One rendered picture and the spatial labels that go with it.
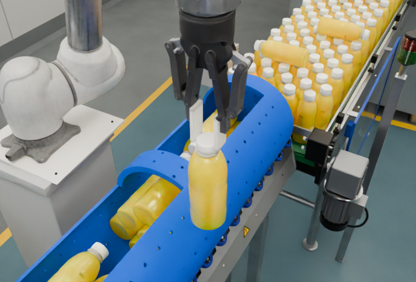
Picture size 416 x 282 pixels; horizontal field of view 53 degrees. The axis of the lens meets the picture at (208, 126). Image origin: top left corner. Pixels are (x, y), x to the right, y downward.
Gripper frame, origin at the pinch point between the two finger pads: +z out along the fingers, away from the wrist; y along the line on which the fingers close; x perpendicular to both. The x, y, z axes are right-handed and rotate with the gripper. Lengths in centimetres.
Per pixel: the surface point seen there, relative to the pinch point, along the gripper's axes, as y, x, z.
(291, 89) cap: -9, 70, 36
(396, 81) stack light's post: 20, 95, 38
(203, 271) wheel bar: -4, 5, 52
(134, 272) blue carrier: -6.2, -15.9, 25.3
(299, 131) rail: -3, 66, 49
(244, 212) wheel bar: -4, 27, 53
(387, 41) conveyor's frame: 7, 164, 57
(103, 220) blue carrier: -28.3, -2.5, 39.4
